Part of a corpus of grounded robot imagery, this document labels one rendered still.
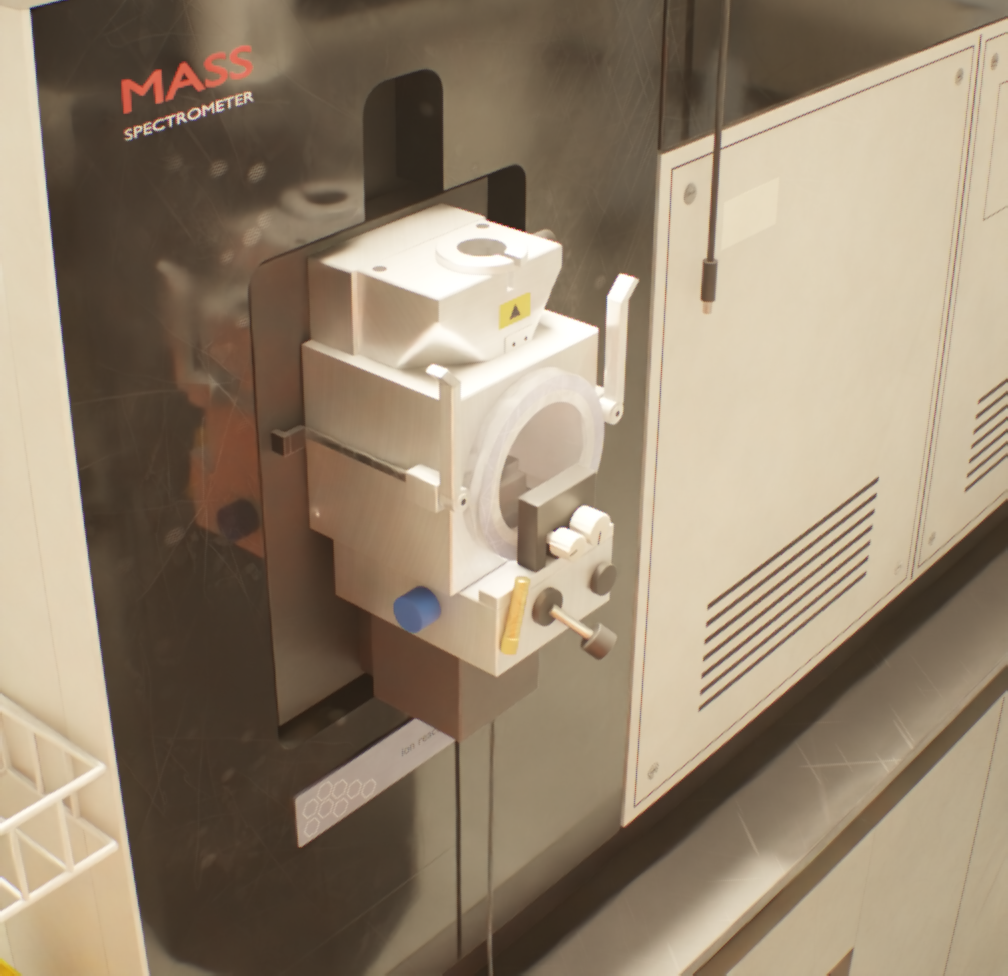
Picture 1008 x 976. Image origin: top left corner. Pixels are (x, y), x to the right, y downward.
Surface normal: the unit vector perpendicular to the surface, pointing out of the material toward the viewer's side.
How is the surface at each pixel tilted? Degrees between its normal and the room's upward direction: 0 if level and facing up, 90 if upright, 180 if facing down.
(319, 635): 90
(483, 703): 90
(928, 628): 0
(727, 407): 90
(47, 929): 90
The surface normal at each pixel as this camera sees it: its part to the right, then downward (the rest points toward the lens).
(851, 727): 0.01, -0.88
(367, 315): -0.65, 0.36
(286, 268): 0.76, 0.32
